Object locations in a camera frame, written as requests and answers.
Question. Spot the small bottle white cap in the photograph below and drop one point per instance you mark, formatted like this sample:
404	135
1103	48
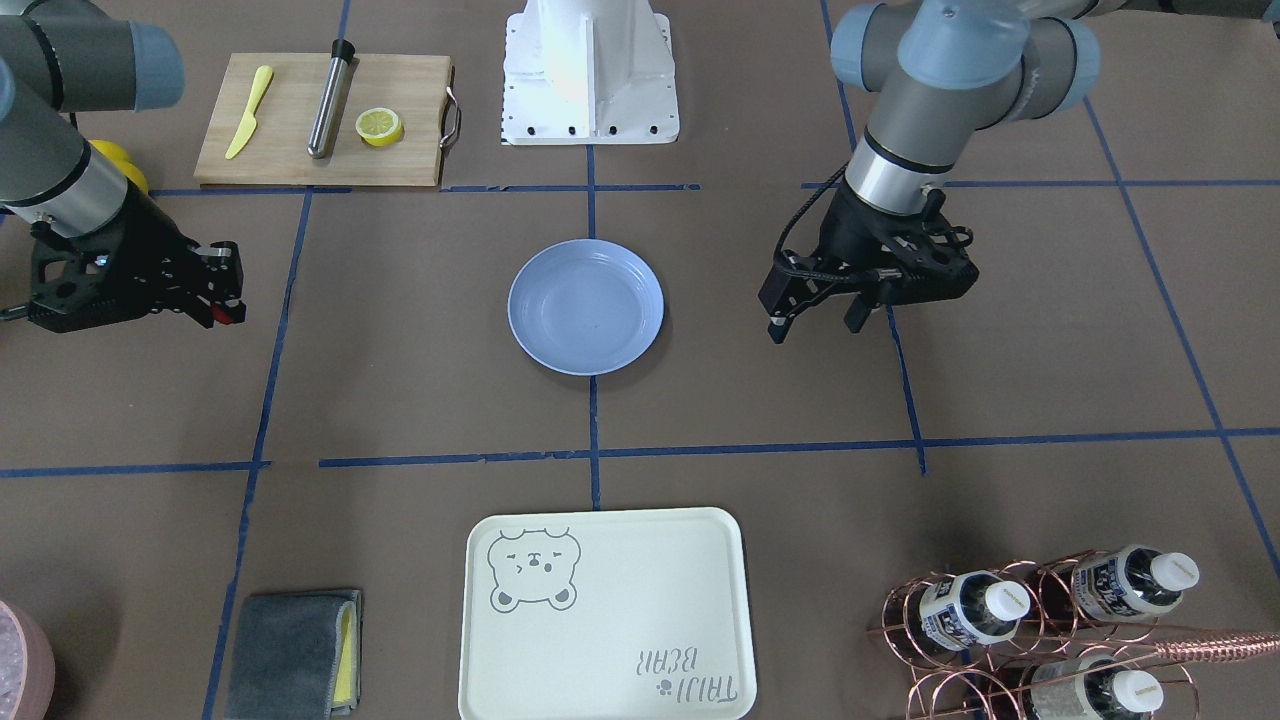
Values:
959	613

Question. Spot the yellow lemon upper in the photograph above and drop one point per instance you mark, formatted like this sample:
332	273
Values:
123	161

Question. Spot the halved lemon slice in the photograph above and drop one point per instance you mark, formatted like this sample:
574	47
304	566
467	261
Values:
379	127

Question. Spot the yellow plastic knife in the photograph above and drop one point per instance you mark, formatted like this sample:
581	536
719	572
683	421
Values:
248	122

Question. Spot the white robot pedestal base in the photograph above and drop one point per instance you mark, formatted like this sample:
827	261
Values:
589	73

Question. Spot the cream bear tray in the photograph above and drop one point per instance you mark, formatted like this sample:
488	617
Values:
631	614

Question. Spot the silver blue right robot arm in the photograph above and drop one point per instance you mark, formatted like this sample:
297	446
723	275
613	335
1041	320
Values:
62	58

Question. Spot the pink bowl of ice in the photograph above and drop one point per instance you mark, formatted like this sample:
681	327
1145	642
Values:
28	666

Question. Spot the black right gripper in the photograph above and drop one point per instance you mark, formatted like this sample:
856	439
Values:
150	262

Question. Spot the copper wire bottle rack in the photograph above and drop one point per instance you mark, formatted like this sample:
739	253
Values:
990	682

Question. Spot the blue plastic plate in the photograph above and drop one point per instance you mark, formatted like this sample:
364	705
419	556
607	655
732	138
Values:
585	307

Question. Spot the grey folded cloth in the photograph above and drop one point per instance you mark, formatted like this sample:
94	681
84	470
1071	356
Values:
297	655

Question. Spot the small bottle lower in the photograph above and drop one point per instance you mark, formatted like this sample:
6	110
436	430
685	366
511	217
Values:
1093	687

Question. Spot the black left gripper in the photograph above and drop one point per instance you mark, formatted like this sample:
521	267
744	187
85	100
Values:
853	232

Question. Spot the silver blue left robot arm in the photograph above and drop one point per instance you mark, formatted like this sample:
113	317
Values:
941	71

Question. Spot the steel muddler black tip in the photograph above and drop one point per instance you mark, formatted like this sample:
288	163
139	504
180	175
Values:
323	134

